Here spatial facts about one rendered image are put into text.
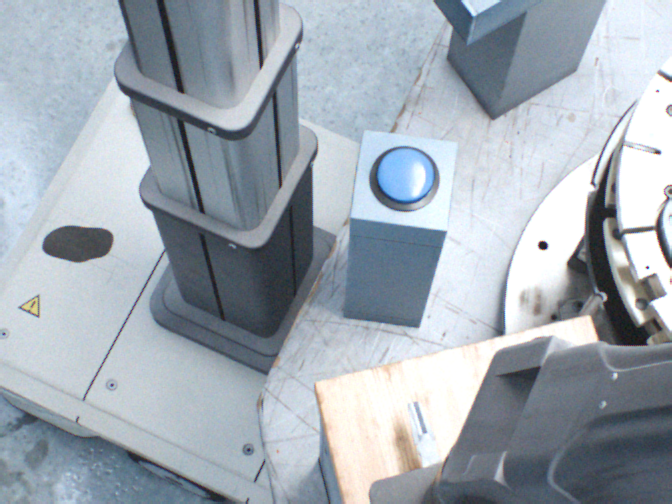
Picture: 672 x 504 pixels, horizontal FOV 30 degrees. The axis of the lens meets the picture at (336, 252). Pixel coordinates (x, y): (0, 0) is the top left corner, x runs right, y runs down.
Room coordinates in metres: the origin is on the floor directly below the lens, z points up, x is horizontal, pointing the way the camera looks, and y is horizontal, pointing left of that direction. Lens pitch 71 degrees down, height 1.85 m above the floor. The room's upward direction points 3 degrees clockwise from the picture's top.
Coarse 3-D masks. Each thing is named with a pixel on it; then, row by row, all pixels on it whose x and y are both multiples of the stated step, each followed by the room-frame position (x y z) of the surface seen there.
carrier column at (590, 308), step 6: (588, 300) 0.30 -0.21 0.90; (594, 300) 0.30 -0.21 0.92; (600, 300) 0.29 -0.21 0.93; (588, 306) 0.30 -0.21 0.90; (594, 306) 0.29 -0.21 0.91; (582, 312) 0.30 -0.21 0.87; (588, 312) 0.29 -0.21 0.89; (594, 312) 0.29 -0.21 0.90; (594, 318) 0.29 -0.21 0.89; (600, 318) 0.29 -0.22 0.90; (594, 324) 0.29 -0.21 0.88; (600, 324) 0.29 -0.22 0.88; (600, 330) 0.29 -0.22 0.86
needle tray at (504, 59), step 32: (448, 0) 0.48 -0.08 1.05; (480, 0) 0.50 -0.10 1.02; (512, 0) 0.48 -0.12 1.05; (544, 0) 0.50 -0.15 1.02; (576, 0) 0.55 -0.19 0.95; (480, 32) 0.47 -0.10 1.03; (512, 32) 0.52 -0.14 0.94; (544, 32) 0.53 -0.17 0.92; (576, 32) 0.56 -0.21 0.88; (480, 64) 0.54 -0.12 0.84; (512, 64) 0.52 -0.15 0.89; (544, 64) 0.54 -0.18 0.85; (576, 64) 0.57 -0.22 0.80; (480, 96) 0.53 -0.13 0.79; (512, 96) 0.52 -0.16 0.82
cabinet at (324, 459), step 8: (320, 424) 0.18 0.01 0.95; (320, 432) 0.18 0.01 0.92; (320, 440) 0.18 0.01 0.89; (320, 448) 0.18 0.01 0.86; (328, 448) 0.16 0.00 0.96; (320, 456) 0.18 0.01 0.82; (328, 456) 0.16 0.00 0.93; (320, 464) 0.18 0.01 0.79; (328, 464) 0.16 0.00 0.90; (328, 472) 0.16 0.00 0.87; (328, 480) 0.16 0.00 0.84; (336, 480) 0.14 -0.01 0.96; (328, 488) 0.16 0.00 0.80; (336, 488) 0.14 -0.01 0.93; (328, 496) 0.15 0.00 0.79; (336, 496) 0.14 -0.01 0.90
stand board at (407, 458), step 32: (576, 320) 0.24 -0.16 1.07; (448, 352) 0.21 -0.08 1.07; (480, 352) 0.21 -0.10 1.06; (320, 384) 0.18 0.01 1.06; (352, 384) 0.19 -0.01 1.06; (384, 384) 0.19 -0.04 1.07; (416, 384) 0.19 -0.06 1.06; (448, 384) 0.19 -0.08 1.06; (480, 384) 0.19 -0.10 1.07; (320, 416) 0.17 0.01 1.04; (352, 416) 0.16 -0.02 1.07; (384, 416) 0.16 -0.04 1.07; (448, 416) 0.17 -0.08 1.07; (352, 448) 0.14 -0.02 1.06; (384, 448) 0.14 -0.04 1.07; (416, 448) 0.15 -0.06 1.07; (448, 448) 0.15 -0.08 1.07; (352, 480) 0.12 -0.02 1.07
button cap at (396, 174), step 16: (384, 160) 0.35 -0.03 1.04; (400, 160) 0.35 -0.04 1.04; (416, 160) 0.35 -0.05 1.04; (384, 176) 0.34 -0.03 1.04; (400, 176) 0.34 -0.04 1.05; (416, 176) 0.34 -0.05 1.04; (432, 176) 0.34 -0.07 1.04; (384, 192) 0.33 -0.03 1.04; (400, 192) 0.33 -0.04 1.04; (416, 192) 0.33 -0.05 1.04
